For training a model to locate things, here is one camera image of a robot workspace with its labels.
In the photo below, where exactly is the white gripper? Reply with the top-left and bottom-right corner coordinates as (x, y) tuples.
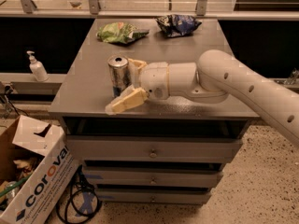
(105, 58), (169, 115)

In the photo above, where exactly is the silver blue redbull can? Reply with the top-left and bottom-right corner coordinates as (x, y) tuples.
(107, 55), (132, 97)

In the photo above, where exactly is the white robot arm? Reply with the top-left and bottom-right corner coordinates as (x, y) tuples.
(106, 49), (299, 146)

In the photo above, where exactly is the green crumpled chip bag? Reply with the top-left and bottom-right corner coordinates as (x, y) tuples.
(96, 21), (150, 44)

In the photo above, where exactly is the blue crumpled chip bag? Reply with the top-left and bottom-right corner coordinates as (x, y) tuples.
(155, 14), (202, 38)

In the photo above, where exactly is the grey drawer cabinet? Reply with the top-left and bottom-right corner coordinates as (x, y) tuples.
(50, 19), (258, 193)

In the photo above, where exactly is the top grey drawer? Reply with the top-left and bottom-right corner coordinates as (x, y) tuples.
(67, 135), (242, 163)

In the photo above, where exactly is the grey drawer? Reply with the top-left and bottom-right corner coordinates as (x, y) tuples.
(67, 135), (242, 163)
(96, 189), (211, 204)
(83, 167), (223, 188)

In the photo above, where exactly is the middle grey drawer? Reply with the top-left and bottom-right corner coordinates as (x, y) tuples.
(83, 167), (223, 188)

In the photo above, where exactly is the white pump soap bottle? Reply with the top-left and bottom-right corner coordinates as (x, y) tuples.
(27, 50), (49, 82)

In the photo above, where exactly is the bottom grey drawer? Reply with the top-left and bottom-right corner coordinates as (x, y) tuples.
(96, 189), (211, 204)

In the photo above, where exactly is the white corovan cardboard box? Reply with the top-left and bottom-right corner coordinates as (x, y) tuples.
(0, 116), (78, 224)

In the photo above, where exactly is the black coiled cable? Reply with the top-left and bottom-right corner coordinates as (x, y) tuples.
(55, 165), (103, 224)

